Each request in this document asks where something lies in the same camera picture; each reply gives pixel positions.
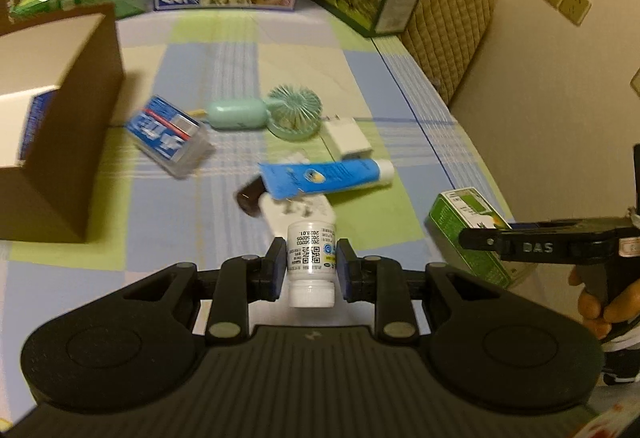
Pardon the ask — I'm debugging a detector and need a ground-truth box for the blue hand cream tube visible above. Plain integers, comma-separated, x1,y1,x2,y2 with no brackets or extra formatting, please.
257,159,395,199

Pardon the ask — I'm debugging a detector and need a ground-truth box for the small white labelled bottle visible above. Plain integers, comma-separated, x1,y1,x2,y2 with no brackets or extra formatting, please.
286,220,337,309

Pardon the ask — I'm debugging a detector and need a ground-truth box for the checked bed sheet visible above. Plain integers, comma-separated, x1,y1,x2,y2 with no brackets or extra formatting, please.
0,8,516,419

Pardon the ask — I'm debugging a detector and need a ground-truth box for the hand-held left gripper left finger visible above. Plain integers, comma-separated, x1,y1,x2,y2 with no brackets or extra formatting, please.
122,238,289,347

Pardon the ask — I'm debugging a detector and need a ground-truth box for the blue and clear plastic box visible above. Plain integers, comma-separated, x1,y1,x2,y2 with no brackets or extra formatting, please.
125,95,216,179

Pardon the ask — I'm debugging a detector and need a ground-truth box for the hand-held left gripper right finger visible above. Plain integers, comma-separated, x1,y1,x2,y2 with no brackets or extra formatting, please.
336,239,501,344

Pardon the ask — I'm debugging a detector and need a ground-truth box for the person's right hand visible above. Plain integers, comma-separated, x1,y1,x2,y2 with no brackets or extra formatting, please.
570,265,640,344

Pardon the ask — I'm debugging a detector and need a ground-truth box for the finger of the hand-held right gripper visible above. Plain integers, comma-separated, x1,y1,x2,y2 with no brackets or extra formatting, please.
459,226,506,251

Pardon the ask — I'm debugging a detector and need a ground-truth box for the small dark brown object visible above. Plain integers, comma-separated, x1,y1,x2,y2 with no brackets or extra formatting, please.
236,174,273,219

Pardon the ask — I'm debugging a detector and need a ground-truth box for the mint handheld fan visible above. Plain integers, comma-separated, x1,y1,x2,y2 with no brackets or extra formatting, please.
187,85,326,139

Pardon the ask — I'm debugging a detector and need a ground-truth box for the small green box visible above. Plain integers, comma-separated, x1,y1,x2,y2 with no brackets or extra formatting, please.
426,187,533,289

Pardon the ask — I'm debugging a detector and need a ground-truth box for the white plug adapter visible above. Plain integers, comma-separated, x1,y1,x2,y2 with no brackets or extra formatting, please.
257,193,337,239

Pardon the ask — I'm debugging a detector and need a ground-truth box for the dark blue printed packet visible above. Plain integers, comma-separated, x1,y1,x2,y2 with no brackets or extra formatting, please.
20,90,58,163

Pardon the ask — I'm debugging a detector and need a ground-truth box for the white charger block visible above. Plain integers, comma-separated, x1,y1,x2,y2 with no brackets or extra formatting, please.
324,117,373,159

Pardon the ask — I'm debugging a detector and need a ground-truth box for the brown cardboard box white inside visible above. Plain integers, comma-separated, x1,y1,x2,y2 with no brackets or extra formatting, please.
0,2,126,243

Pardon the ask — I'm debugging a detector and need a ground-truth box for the beige quilted cover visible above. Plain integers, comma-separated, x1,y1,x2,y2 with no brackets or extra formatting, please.
400,0,500,106

